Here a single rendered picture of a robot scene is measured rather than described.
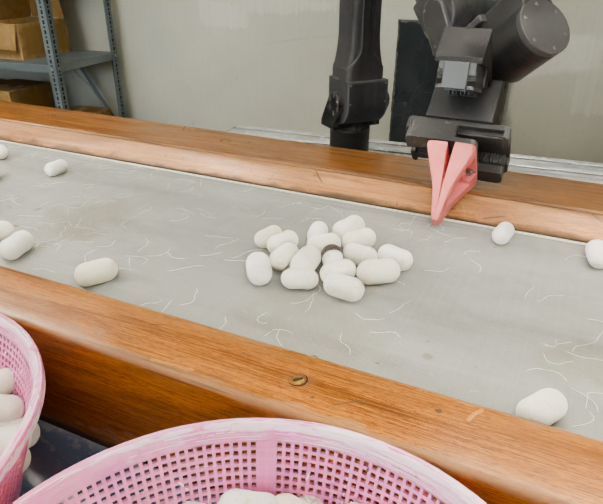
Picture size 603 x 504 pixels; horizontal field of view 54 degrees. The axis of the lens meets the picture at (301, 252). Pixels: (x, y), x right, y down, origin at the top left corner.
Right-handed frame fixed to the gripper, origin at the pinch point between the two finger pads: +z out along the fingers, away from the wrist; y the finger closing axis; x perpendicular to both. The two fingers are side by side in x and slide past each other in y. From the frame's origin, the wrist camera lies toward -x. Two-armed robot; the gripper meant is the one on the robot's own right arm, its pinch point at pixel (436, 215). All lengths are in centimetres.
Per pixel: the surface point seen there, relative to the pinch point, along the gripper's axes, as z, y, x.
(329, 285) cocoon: 12.8, -4.4, -10.4
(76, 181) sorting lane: 4.9, -43.2, -1.8
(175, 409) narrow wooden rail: 25.8, -8.1, -19.1
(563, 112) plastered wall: -126, 4, 150
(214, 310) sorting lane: 17.8, -11.9, -12.9
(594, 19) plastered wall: -148, 7, 124
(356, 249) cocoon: 7.9, -4.6, -6.6
